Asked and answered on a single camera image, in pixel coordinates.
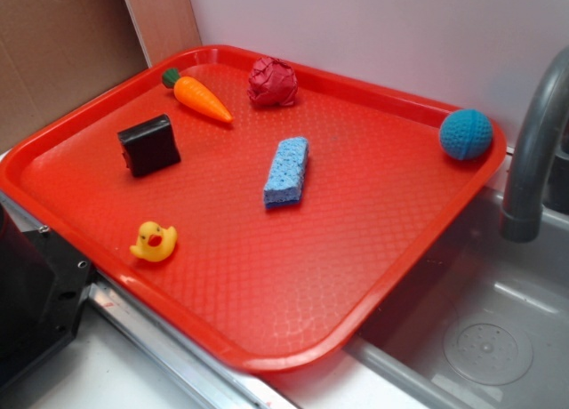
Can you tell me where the blue sponge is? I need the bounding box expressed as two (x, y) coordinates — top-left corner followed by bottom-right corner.
(263, 137), (309, 208)

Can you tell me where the black box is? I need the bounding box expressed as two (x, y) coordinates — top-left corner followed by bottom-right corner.
(117, 114), (181, 178)

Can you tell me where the crumpled red paper ball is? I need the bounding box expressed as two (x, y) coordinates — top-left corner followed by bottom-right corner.
(247, 57), (298, 107)

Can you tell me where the blue textured ball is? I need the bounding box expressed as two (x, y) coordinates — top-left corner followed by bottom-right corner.
(439, 109), (493, 160)

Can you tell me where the silver metal rail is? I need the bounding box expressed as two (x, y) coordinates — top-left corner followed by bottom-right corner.
(0, 190), (285, 409)

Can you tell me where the red plastic tray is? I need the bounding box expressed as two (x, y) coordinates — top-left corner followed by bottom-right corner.
(1, 46), (506, 373)

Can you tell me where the grey sink basin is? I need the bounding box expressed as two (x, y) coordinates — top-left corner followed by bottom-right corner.
(266, 190), (569, 409)

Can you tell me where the yellow rubber duck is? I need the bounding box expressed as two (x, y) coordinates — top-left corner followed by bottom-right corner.
(129, 221), (178, 262)

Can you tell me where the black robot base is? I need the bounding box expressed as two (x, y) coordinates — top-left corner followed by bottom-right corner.
(1, 208), (94, 391)

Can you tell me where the orange toy carrot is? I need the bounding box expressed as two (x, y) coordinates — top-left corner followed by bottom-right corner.
(162, 68), (234, 124)

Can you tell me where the brown cardboard panel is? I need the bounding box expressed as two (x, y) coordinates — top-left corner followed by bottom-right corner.
(0, 0), (204, 155)

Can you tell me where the grey faucet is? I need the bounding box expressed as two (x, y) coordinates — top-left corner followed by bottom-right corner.
(500, 48), (568, 243)

